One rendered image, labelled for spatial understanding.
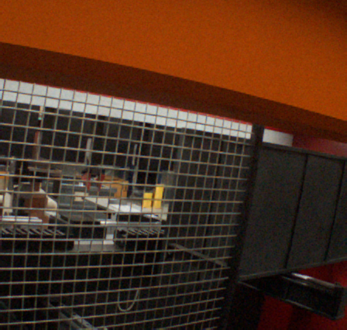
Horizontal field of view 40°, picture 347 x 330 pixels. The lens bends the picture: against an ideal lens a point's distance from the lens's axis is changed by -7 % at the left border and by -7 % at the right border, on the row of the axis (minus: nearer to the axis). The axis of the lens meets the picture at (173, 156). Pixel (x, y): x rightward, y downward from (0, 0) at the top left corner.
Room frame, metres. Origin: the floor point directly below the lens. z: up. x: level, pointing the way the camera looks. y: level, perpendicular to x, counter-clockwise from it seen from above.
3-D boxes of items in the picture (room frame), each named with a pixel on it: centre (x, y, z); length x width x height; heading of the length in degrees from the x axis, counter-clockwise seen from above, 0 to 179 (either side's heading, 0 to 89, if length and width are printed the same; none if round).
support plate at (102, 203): (2.00, 0.19, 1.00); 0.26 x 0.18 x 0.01; 43
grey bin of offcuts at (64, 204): (4.67, 0.95, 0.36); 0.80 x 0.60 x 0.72; 124
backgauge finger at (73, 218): (1.49, 0.29, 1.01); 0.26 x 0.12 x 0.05; 43
